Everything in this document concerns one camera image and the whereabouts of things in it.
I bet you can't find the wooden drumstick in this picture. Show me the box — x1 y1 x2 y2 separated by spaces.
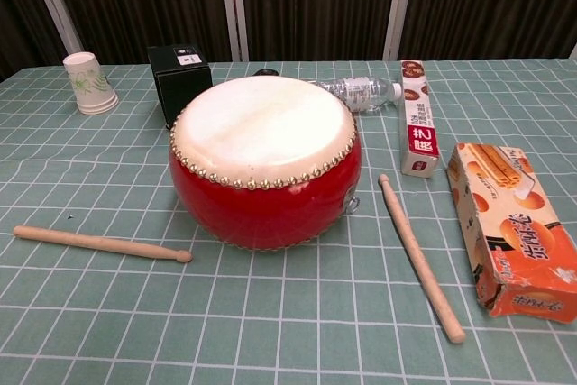
12 225 194 264
377 173 466 344

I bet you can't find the red drum with white skin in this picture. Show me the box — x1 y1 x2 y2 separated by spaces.
169 76 362 252

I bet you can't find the clear plastic water bottle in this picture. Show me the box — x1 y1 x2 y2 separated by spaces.
315 77 404 115

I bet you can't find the long narrow white red box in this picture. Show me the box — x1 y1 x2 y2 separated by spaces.
399 59 441 178

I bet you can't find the black cardboard box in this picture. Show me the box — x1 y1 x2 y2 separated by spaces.
147 44 214 130

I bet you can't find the green checked tablecloth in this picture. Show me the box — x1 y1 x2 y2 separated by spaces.
0 59 577 385

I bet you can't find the white paper cup green print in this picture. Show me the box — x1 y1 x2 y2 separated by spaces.
62 51 120 115

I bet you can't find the orange egg roll snack box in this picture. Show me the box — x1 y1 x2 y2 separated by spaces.
445 142 577 325

